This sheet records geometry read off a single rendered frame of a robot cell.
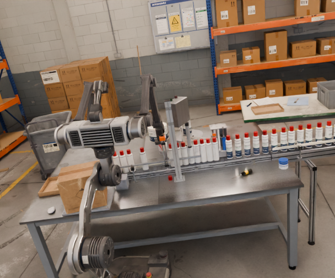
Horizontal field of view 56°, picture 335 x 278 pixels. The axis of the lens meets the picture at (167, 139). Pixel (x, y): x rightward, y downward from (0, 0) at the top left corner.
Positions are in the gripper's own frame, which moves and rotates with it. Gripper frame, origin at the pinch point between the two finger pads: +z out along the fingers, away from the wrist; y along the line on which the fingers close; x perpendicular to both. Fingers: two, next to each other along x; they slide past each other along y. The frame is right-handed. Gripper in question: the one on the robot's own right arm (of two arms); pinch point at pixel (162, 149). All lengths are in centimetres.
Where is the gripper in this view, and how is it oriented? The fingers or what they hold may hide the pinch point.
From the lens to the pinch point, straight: 271.9
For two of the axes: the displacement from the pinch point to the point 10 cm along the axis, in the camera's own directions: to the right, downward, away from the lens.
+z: 1.6, 9.0, 4.0
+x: 0.0, 4.0, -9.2
